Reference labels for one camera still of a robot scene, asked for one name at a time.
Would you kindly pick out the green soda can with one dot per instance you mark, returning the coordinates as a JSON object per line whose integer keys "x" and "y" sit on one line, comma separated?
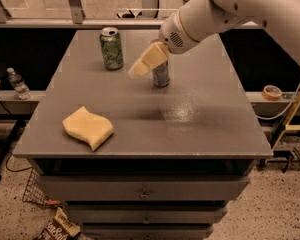
{"x": 111, "y": 48}

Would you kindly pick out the roll of tape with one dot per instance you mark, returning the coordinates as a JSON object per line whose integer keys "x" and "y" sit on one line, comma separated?
{"x": 271, "y": 93}

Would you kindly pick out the wire mesh basket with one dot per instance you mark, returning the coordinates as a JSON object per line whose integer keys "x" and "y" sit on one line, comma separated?
{"x": 33, "y": 194}

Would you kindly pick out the yellow sponge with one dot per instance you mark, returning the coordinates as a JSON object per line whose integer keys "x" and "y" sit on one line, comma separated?
{"x": 88, "y": 127}

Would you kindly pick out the yellow metal stand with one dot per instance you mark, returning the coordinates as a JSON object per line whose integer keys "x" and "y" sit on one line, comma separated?
{"x": 285, "y": 126}

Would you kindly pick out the black table leg stand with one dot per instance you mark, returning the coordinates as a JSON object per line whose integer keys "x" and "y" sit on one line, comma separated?
{"x": 7, "y": 143}

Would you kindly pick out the snack chip bag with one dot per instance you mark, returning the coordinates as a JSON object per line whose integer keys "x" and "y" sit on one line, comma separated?
{"x": 59, "y": 228}

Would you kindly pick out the silver redbull can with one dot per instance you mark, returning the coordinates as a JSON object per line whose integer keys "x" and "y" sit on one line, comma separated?
{"x": 161, "y": 75}

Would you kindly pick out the grey drawer cabinet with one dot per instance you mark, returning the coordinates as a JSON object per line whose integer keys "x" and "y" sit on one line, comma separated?
{"x": 177, "y": 156}

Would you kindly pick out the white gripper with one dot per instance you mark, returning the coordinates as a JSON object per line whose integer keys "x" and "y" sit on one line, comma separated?
{"x": 174, "y": 36}

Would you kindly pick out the metal railing frame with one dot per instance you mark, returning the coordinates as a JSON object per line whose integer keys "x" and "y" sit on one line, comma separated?
{"x": 86, "y": 14}

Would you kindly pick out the plastic water bottle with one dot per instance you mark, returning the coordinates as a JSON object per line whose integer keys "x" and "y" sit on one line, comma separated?
{"x": 18, "y": 84}

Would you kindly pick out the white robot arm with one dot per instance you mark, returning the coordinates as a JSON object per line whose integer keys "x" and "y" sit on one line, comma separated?
{"x": 198, "y": 19}

